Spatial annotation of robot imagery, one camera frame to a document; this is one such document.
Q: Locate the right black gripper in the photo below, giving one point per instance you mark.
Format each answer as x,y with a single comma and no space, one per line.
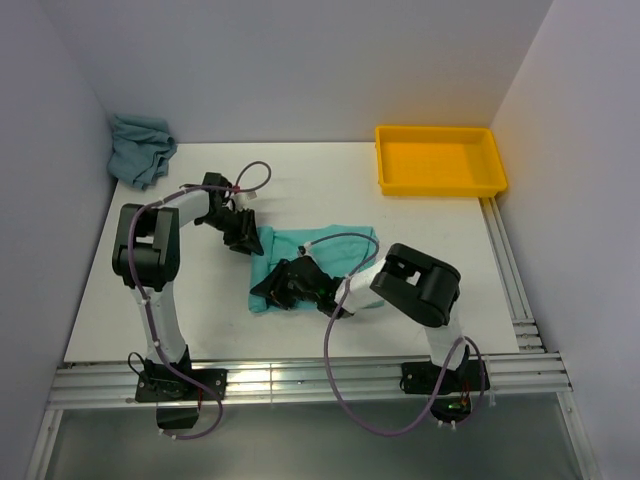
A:
268,286

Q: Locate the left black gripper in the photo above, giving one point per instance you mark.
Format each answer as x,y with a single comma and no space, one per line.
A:
246,239

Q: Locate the teal green t-shirt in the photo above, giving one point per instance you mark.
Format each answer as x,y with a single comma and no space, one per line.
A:
339,250

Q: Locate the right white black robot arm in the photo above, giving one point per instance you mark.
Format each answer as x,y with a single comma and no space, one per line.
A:
421,287

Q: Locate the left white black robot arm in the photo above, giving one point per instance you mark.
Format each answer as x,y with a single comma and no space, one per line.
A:
146,256

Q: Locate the crumpled grey-blue t-shirt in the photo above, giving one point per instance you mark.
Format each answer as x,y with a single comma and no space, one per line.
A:
142,147

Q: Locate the yellow plastic tray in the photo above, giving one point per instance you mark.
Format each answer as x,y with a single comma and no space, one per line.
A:
428,161

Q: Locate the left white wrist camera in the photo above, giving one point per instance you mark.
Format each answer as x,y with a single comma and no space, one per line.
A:
243,198

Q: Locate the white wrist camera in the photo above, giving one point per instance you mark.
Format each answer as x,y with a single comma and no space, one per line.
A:
307,246
243,198

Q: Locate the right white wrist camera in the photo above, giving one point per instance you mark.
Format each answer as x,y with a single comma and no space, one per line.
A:
307,246

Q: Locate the aluminium front rail frame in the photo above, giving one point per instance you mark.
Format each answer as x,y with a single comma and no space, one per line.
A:
111,386

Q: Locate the aluminium right side rail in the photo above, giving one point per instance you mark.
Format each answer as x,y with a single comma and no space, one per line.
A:
510,265

